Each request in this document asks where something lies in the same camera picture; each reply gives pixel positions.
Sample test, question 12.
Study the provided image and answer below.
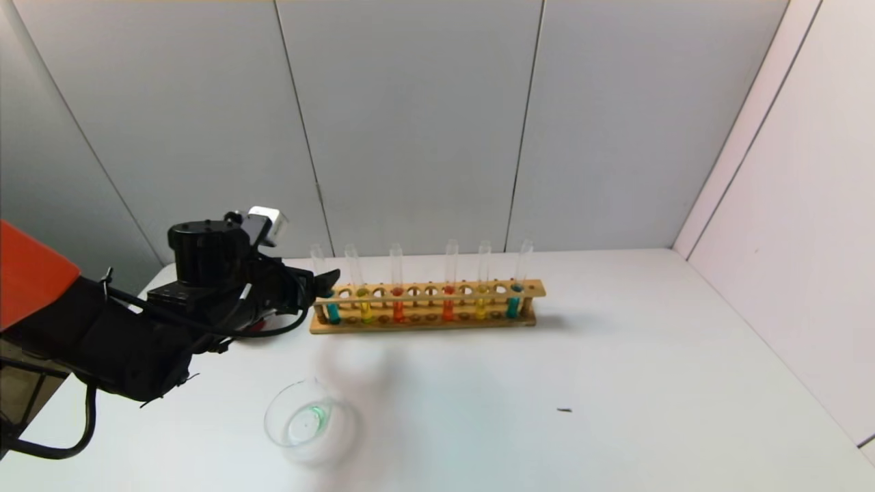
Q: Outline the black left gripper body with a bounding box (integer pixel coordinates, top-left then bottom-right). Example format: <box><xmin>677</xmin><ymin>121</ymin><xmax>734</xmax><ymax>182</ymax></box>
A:
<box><xmin>246</xmin><ymin>264</ymin><xmax>317</xmax><ymax>323</ymax></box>

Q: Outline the blue pigment glass test tube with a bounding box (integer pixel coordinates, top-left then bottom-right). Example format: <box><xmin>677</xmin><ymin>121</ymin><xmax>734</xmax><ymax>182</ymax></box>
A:
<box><xmin>311</xmin><ymin>244</ymin><xmax>342</xmax><ymax>325</ymax></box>

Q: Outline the yellow-green pigment test tube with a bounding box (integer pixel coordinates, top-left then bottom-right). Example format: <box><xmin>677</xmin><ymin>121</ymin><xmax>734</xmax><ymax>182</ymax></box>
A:
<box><xmin>345</xmin><ymin>243</ymin><xmax>375</xmax><ymax>325</ymax></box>

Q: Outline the orange pigment glass test tube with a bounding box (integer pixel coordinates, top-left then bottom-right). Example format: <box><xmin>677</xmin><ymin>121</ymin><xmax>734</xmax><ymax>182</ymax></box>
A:
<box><xmin>390</xmin><ymin>243</ymin><xmax>405</xmax><ymax>324</ymax></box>

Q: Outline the wooden test tube rack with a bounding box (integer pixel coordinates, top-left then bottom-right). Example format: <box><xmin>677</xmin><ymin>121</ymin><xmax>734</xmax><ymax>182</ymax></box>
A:
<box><xmin>309</xmin><ymin>279</ymin><xmax>547</xmax><ymax>335</ymax></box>

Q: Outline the red-orange pigment test tube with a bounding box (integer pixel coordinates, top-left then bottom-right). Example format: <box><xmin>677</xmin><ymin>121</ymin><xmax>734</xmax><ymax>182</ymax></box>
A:
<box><xmin>443</xmin><ymin>239</ymin><xmax>459</xmax><ymax>323</ymax></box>

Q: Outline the clear glass beaker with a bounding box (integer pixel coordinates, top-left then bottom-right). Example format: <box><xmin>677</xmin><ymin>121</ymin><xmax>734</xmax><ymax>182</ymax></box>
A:
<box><xmin>264</xmin><ymin>378</ymin><xmax>356</xmax><ymax>467</ymax></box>

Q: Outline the yellow pigment glass test tube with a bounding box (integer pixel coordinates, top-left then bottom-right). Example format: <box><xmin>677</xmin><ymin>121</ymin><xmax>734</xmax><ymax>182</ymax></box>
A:
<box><xmin>474</xmin><ymin>241</ymin><xmax>492</xmax><ymax>321</ymax></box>

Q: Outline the teal pigment glass test tube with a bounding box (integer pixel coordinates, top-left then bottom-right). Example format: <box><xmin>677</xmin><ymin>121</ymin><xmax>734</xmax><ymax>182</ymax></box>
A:
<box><xmin>506</xmin><ymin>240</ymin><xmax>533</xmax><ymax>320</ymax></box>

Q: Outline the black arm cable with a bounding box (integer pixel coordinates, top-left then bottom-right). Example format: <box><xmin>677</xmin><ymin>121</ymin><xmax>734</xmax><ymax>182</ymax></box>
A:
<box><xmin>0</xmin><ymin>270</ymin><xmax>308</xmax><ymax>460</ymax></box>

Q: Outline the black metal frame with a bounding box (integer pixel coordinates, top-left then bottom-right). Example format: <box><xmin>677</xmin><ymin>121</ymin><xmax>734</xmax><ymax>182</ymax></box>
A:
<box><xmin>0</xmin><ymin>359</ymin><xmax>69</xmax><ymax>446</ymax></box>

